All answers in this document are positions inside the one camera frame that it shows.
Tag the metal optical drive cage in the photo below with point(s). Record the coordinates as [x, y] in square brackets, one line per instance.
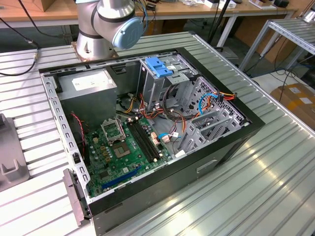
[152, 88]

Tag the black open PC case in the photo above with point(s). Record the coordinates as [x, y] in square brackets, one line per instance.
[172, 182]

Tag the small black device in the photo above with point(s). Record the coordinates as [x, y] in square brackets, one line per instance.
[281, 3]

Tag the brown cardboard box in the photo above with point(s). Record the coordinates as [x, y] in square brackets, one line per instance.
[46, 5]

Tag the grey parts rack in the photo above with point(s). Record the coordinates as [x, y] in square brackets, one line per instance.
[9, 147]

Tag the brown arm base plate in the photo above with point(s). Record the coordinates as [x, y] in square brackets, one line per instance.
[73, 46]

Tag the CPU socket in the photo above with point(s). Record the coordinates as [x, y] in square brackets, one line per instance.
[121, 151]

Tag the wooden workbench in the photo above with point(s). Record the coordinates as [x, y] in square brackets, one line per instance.
[192, 9]

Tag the black case lock tab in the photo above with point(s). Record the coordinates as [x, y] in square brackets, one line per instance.
[77, 158]

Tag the green motherboard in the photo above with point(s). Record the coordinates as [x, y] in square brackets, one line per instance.
[128, 162]

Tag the black RAM slot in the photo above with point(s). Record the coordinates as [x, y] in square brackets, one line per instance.
[142, 142]
[148, 137]

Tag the black tripod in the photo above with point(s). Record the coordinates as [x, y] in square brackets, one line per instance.
[221, 29]

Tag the metal slat rack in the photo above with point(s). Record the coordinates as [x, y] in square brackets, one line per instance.
[295, 29]

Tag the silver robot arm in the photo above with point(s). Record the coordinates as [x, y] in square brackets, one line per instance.
[103, 14]

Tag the grey power supply unit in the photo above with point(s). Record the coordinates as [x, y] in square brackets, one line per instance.
[88, 103]

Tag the metal disk bay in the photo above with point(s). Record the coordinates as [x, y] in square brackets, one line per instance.
[197, 142]

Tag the blue plastic drive latch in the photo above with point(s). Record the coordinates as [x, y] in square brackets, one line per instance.
[163, 72]
[152, 62]

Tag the blue expansion slot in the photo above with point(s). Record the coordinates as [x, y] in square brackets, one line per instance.
[120, 179]

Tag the large cardboard box with labels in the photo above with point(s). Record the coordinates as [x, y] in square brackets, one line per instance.
[295, 103]

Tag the small white box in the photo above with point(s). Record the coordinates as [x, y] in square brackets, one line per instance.
[211, 3]

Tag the grey case side latch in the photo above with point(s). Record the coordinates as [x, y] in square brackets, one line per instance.
[73, 196]

